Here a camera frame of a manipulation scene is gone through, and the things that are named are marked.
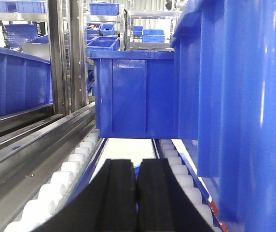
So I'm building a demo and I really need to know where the large blue plastic bin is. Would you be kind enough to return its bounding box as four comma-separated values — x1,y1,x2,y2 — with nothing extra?
174,0,276,232

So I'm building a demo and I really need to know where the white roller track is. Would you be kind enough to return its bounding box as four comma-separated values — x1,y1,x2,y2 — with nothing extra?
4,129,99,232
159,139,222,232

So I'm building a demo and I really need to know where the small blue bin on shelf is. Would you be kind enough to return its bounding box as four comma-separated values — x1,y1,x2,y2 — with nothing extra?
142,29,165,43

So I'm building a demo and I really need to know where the background steel shelf rack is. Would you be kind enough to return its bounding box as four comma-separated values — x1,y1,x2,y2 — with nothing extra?
125,10,180,51

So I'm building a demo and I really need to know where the blue bin top shelf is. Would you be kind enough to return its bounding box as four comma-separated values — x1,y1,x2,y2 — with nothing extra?
89,2,120,15

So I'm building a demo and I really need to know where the white roller track left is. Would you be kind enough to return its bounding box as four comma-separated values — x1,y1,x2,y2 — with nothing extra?
4,129,99,232

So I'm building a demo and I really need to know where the blue bin at left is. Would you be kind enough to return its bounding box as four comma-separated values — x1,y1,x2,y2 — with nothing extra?
0,47,53,116

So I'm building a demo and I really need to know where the blue bin on rollers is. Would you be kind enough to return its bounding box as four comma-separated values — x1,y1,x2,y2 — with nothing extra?
90,51,179,139

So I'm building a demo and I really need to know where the steel rack upright post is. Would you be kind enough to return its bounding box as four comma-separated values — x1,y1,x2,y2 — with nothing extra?
47,0,87,116

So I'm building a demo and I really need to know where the steel rack side rail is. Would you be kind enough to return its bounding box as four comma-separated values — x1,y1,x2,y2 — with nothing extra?
0,102,96,186

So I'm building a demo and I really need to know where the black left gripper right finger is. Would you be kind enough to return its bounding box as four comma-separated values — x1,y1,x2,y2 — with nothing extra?
138,159,213,232

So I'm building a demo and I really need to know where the white roller track right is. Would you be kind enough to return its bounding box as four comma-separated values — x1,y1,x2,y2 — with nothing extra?
159,139,222,232

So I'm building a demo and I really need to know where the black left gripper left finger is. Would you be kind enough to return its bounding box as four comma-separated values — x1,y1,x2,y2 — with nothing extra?
36,159,136,232

